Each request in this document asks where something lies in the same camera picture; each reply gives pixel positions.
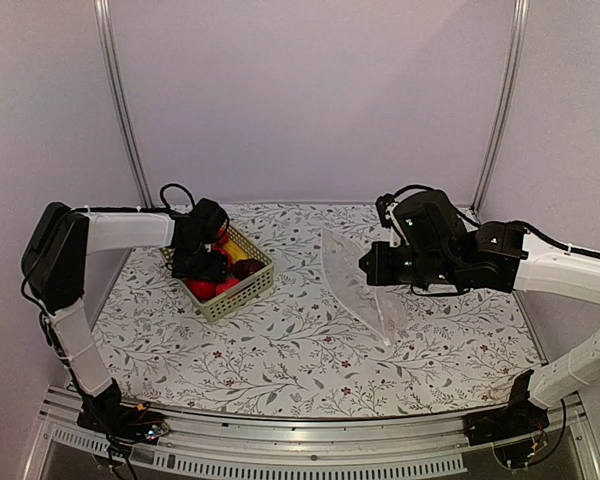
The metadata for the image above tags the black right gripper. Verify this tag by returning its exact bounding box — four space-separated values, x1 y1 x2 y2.
358 241 458 287

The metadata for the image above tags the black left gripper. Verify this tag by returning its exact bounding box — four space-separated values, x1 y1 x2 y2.
172 242 228 282

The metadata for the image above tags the red pomegranate front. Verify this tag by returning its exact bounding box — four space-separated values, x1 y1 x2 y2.
185 279 216 303

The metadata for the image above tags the red apple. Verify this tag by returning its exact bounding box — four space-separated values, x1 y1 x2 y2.
215 277 240 296

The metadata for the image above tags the dark purple fruit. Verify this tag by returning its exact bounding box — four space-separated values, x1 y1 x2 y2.
231 258 265 281

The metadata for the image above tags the clear dotted zip top bag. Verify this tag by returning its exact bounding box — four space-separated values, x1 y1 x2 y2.
321 227 406 346

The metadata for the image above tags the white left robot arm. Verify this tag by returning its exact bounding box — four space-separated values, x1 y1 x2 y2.
21 199 230 397

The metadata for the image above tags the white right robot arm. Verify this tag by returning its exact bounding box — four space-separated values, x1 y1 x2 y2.
359 185 600 436

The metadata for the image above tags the yellow corn cob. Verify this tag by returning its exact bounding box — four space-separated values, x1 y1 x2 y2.
221 240 249 263

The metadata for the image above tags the beige perforated plastic basket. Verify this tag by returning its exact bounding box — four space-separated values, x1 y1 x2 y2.
175 226 274 323

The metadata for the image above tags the floral patterned table mat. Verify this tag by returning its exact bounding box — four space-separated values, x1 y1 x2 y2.
93 205 543 418

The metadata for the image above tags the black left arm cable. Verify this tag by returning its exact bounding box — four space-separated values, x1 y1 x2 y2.
158 183 199 219

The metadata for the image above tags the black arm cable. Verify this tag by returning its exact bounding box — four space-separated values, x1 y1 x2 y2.
379 183 481 226
158 183 199 219

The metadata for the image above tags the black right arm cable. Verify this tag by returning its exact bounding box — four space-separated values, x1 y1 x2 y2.
379 183 481 226

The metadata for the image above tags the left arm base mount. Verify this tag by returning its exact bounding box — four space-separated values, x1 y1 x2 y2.
77 397 170 444

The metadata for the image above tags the aluminium front rail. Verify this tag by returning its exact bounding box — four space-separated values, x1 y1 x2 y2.
20 387 600 479

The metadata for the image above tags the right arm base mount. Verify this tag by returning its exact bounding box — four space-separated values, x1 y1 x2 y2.
462 400 549 446

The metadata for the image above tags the left aluminium corner post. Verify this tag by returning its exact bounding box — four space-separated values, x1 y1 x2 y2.
93 0 154 206

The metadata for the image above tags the aluminium corner post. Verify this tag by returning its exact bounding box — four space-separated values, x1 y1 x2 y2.
93 0 154 206
471 0 530 216

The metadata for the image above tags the right aluminium corner post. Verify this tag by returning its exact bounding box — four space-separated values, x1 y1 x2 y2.
471 0 530 216

